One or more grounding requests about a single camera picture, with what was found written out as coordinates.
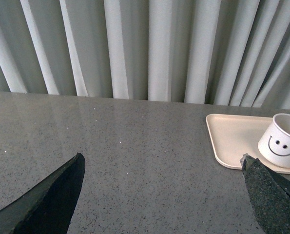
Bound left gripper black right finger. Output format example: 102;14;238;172
240;154;290;234

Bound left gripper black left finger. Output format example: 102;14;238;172
0;153;85;234

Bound white mug with black handle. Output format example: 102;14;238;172
258;113;290;168

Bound pale pink rectangular tray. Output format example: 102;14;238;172
206;114;290;175

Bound white pleated curtain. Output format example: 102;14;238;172
0;0;290;109

